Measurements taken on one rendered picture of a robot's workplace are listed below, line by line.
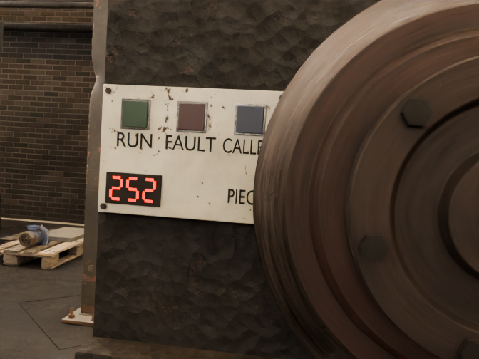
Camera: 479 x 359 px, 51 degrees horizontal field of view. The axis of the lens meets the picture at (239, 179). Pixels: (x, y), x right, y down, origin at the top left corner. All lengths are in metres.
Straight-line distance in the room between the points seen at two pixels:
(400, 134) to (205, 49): 0.35
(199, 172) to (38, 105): 7.07
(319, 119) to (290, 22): 0.23
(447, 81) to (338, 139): 0.11
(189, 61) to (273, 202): 0.27
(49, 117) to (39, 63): 0.79
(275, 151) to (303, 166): 0.04
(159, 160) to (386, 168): 0.35
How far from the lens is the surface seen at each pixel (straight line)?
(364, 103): 0.50
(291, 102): 0.53
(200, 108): 0.68
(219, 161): 0.67
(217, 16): 0.72
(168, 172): 0.69
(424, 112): 0.45
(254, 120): 0.66
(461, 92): 0.47
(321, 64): 0.54
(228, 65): 0.70
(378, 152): 0.45
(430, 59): 0.51
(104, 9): 3.47
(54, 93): 7.61
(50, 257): 4.89
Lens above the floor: 1.15
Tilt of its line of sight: 3 degrees down
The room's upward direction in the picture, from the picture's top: 3 degrees clockwise
